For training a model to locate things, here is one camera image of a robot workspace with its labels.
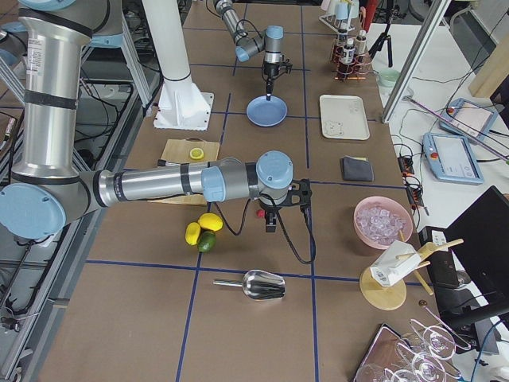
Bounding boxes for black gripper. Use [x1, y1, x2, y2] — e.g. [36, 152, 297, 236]
[258, 197, 290, 233]
[262, 61, 293, 101]

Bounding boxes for blue plate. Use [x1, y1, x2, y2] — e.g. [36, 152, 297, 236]
[246, 95, 288, 127]

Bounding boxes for whole yellow lemon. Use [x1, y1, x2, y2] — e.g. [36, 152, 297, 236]
[197, 212, 223, 232]

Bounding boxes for steel ice scoop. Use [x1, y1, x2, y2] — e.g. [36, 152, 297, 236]
[213, 270, 286, 301]

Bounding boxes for green lime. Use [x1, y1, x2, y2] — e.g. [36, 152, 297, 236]
[197, 231, 216, 253]

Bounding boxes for cream bear tray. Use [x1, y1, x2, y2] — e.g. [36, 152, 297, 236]
[319, 95, 370, 141]

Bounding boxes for dark drink bottle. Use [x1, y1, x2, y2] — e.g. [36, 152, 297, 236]
[336, 29, 348, 49]
[355, 29, 367, 55]
[340, 38, 355, 64]

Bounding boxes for white cup rack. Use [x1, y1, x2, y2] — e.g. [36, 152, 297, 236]
[319, 0, 360, 32]

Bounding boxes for grey yellow cleaning cloth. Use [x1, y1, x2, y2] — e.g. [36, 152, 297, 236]
[340, 156, 374, 181]

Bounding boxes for lemon half slice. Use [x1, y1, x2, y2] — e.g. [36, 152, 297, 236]
[188, 147, 204, 161]

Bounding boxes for pink bowl of ice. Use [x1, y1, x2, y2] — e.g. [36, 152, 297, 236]
[353, 196, 414, 250]

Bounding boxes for wooden cutting board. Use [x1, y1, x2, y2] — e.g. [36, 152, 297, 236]
[156, 138, 220, 206]

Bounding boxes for green bowl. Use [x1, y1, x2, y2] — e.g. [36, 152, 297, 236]
[377, 68, 400, 88]

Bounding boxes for steel muddler black cap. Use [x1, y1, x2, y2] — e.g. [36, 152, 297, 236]
[157, 159, 212, 167]

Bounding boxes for white paper box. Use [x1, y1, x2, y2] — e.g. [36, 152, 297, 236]
[370, 240, 421, 287]

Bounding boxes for wooden cup stand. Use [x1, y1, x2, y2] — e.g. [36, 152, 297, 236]
[359, 239, 464, 310]

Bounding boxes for black tripod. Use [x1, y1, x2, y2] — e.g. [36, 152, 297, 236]
[368, 0, 399, 68]

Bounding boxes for blue teach pendant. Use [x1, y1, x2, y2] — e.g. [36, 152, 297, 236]
[422, 133, 484, 185]
[439, 98, 498, 141]

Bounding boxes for glass cup tray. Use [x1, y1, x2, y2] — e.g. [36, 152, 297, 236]
[352, 318, 472, 381]

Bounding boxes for black monitor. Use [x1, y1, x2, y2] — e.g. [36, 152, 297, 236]
[419, 185, 508, 329]

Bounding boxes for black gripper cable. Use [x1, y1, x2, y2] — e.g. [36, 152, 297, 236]
[212, 179, 317, 265]

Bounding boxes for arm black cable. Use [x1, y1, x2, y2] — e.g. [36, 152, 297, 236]
[234, 18, 293, 76]

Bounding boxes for copper wire bottle rack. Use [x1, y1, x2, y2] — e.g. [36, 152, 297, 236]
[331, 38, 373, 81]

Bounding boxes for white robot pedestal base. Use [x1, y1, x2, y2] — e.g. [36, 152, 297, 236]
[142, 0, 214, 131]

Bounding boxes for aluminium frame post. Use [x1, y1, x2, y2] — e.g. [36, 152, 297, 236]
[381, 0, 451, 123]

